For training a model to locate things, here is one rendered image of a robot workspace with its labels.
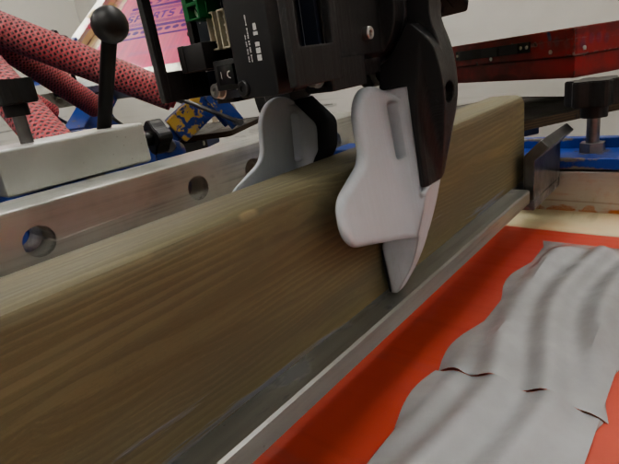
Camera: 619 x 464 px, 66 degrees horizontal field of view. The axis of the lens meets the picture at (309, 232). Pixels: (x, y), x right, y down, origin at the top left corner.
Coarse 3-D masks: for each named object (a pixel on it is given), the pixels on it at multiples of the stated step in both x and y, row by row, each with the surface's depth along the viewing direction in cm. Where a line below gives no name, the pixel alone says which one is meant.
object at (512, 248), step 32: (480, 256) 34; (512, 256) 34; (448, 288) 30; (480, 288) 30; (416, 320) 27; (448, 320) 27; (480, 320) 26; (384, 352) 25; (416, 352) 24; (608, 416) 19
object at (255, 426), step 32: (512, 192) 34; (480, 224) 29; (448, 256) 25; (416, 288) 22; (352, 320) 20; (384, 320) 20; (320, 352) 19; (352, 352) 19; (288, 384) 17; (320, 384) 17; (256, 416) 16; (288, 416) 16; (192, 448) 15; (224, 448) 14; (256, 448) 15
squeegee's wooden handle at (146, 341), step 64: (512, 128) 34; (256, 192) 17; (320, 192) 18; (448, 192) 27; (64, 256) 13; (128, 256) 13; (192, 256) 14; (256, 256) 16; (320, 256) 19; (0, 320) 10; (64, 320) 11; (128, 320) 13; (192, 320) 14; (256, 320) 16; (320, 320) 19; (0, 384) 10; (64, 384) 11; (128, 384) 13; (192, 384) 14; (256, 384) 17; (0, 448) 11; (64, 448) 12; (128, 448) 13
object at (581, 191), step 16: (560, 176) 40; (576, 176) 39; (592, 176) 38; (608, 176) 38; (560, 192) 40; (576, 192) 40; (592, 192) 39; (608, 192) 38; (544, 208) 42; (560, 208) 41; (576, 208) 40; (592, 208) 39; (608, 208) 39
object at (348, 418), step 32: (352, 384) 23; (384, 384) 22; (416, 384) 22; (320, 416) 21; (352, 416) 21; (384, 416) 20; (288, 448) 19; (320, 448) 19; (352, 448) 19; (608, 448) 17
